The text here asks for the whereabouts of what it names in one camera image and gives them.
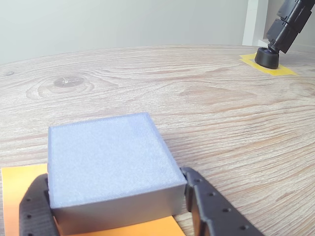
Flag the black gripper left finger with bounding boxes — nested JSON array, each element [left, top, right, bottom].
[[19, 173, 59, 236]]

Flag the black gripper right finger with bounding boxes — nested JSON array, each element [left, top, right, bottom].
[[180, 167, 265, 236]]

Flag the large grey foam block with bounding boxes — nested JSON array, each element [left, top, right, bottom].
[[47, 112, 187, 236]]

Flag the orange paper sheet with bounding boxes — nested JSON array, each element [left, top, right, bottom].
[[0, 164, 188, 236]]

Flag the yellow tape square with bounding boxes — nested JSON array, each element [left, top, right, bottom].
[[239, 52, 299, 77]]

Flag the white shelf unit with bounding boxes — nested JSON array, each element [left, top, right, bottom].
[[242, 0, 315, 47]]

